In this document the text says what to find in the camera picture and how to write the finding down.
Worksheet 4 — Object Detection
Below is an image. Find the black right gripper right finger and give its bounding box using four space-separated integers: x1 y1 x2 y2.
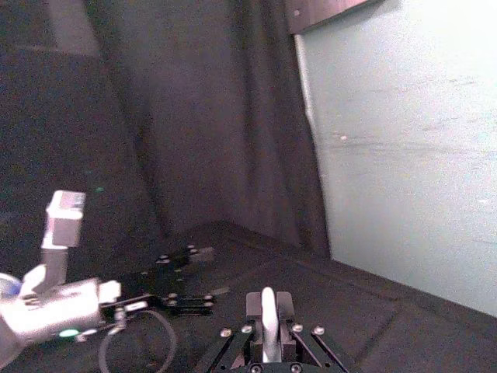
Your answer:
274 291 350 373

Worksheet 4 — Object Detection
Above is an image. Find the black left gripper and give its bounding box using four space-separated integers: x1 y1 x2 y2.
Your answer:
101 243 217 318

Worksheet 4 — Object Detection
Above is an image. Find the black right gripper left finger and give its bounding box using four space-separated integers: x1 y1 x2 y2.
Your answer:
201 291 266 373

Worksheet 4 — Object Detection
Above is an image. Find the small white plastic piece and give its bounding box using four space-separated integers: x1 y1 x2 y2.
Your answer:
260 286 281 364

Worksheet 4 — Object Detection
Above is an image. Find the dark wall-mounted board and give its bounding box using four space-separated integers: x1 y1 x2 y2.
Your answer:
286 0 389 35

